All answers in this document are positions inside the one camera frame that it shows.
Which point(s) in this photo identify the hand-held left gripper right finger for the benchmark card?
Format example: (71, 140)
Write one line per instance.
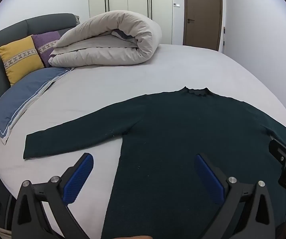
(209, 176)

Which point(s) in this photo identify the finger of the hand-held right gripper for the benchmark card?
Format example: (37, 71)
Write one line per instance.
(281, 148)

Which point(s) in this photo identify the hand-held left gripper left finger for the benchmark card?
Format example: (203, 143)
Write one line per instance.
(79, 176)

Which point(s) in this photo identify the dark green sweater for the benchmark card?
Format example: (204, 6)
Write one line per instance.
(170, 129)

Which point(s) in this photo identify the blue pillow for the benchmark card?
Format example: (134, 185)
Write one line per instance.
(25, 97)

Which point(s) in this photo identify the yellow cushion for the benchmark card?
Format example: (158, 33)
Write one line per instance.
(20, 57)

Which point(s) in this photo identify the purple cushion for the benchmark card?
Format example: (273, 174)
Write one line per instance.
(45, 44)

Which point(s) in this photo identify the rolled beige duvet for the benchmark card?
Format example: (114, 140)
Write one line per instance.
(113, 39)

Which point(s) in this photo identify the brown door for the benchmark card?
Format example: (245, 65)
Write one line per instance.
(202, 15)

